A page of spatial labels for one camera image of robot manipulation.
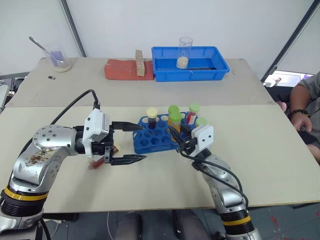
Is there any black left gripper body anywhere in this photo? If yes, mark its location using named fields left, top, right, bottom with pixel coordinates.
left=90, top=124, right=117, bottom=165

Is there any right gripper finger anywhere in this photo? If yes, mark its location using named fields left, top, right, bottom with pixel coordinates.
left=180, top=123, right=194, bottom=139
left=168, top=125, right=188, bottom=147

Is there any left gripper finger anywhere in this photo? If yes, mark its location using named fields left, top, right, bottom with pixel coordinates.
left=109, top=154, right=148, bottom=167
left=111, top=121, right=147, bottom=133

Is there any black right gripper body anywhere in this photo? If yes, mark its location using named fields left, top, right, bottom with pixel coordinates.
left=177, top=136, right=200, bottom=154

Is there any green-capped yellow liquid tube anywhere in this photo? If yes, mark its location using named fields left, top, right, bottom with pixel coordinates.
left=167, top=112, right=183, bottom=134

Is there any loose red liquid tube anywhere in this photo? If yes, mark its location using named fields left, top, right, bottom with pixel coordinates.
left=87, top=143, right=126, bottom=171

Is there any blue test tube rack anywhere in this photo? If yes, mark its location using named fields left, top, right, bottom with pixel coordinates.
left=132, top=112, right=199, bottom=155

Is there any bystander bare hand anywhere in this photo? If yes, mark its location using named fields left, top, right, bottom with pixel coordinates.
left=290, top=114, right=313, bottom=133

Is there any green-capped red liquid tube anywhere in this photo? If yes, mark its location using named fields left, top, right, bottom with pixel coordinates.
left=187, top=103, right=201, bottom=125

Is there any yellow-capped dark red tube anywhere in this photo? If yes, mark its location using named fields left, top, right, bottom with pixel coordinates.
left=146, top=107, right=158, bottom=130

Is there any blue plastic bin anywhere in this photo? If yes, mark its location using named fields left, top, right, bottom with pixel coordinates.
left=151, top=45, right=231, bottom=83

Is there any red cloth pad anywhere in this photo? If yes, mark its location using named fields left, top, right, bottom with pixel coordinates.
left=104, top=58, right=156, bottom=81

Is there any wooden block with holes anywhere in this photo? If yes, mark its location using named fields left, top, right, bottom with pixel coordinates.
left=134, top=49, right=147, bottom=77

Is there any clear cup with grains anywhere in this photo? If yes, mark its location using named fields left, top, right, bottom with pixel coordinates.
left=178, top=36, right=194, bottom=70

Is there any glass beaker with grains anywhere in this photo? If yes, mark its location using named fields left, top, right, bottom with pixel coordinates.
left=44, top=45, right=73, bottom=74

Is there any white background desk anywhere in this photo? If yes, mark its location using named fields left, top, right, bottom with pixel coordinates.
left=264, top=69, right=315, bottom=88

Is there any metal spoon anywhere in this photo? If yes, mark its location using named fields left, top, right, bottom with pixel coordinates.
left=28, top=36, right=64, bottom=64

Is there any bystander grey shirt torso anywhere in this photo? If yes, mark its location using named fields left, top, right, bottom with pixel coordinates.
left=298, top=71, right=320, bottom=165

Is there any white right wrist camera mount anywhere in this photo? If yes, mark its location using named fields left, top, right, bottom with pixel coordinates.
left=191, top=124, right=215, bottom=152

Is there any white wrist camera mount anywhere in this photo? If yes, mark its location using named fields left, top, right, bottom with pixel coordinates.
left=82, top=107, right=112, bottom=158
left=191, top=124, right=215, bottom=152

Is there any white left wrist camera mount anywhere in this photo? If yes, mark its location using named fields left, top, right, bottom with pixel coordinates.
left=82, top=107, right=112, bottom=158

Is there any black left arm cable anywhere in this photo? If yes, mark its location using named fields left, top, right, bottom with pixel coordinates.
left=50, top=89, right=102, bottom=125

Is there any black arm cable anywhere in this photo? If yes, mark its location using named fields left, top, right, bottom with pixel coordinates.
left=177, top=147, right=250, bottom=210
left=50, top=89, right=102, bottom=125

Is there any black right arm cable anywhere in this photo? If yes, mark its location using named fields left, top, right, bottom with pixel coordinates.
left=177, top=147, right=250, bottom=210

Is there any grey slanted frame post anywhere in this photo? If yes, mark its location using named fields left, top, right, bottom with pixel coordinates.
left=59, top=0, right=88, bottom=58

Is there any black bead bracelet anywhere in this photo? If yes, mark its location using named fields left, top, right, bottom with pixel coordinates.
left=289, top=108, right=310, bottom=118

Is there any dark slanted frame post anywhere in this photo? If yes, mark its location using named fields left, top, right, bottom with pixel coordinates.
left=260, top=0, right=320, bottom=82

